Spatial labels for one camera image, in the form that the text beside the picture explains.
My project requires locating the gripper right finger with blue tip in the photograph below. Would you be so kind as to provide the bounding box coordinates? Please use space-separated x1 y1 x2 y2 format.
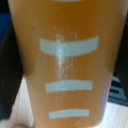
107 75 128 108

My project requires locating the gripper left finger with blue tip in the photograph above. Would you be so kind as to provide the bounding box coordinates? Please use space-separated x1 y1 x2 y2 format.
0 12 28 122

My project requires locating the yellow-orange rectangular block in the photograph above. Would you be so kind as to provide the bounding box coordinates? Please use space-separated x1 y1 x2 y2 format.
7 0 128 128

